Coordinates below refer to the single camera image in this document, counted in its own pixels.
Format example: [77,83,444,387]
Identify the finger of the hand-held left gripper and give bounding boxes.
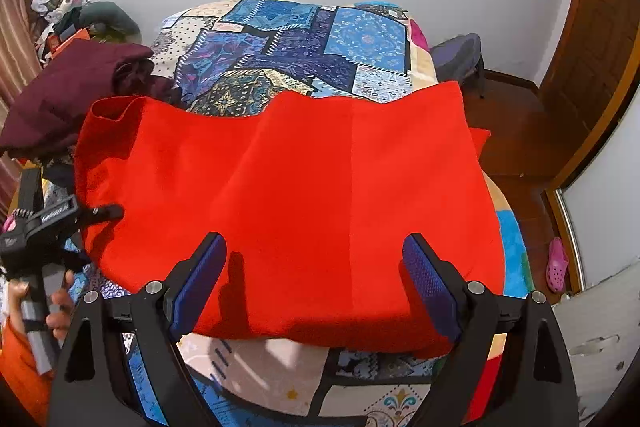
[77,204,125,228]

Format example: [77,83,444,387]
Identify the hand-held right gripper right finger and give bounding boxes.
[402,233,581,427]

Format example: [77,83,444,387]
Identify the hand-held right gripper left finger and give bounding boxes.
[47,232,228,427]

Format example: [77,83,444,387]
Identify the red jacket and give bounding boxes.
[74,81,506,425]

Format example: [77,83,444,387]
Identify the person's left forearm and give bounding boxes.
[0,312,56,423]

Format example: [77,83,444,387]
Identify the person's left hand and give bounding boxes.
[45,270,77,342]

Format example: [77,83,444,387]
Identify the pink clog shoe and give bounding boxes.
[545,237,570,293]

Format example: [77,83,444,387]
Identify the maroon garment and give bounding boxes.
[0,41,183,160]

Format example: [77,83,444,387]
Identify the white damaged panel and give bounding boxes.
[550,257,640,413]

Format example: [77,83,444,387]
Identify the white wardrobe door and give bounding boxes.
[545,127,640,293]

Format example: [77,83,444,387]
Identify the dark green cushion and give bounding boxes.
[80,1,141,40]

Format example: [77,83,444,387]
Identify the pile of clutter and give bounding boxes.
[30,0,93,58]

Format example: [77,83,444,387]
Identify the striped curtain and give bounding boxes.
[0,0,61,108]

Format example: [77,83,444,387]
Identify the patchwork bedspread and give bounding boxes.
[40,0,533,427]

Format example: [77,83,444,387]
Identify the wooden door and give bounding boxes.
[537,0,640,188]

